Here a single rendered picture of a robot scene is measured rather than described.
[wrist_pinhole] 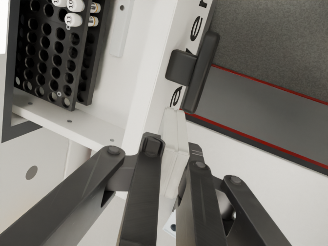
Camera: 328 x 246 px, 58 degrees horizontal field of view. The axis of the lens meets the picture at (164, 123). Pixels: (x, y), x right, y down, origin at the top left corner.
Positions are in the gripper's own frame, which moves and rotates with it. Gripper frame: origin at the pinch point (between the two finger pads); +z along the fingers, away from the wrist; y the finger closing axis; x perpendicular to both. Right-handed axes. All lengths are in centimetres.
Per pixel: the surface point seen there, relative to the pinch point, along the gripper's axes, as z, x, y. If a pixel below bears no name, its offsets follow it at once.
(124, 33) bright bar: 18.2, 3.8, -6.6
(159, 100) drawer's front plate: 9.7, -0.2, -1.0
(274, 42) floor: 92, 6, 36
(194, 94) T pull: 7.8, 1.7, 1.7
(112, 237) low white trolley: 25.7, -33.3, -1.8
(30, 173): 18.1, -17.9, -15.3
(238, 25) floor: 97, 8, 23
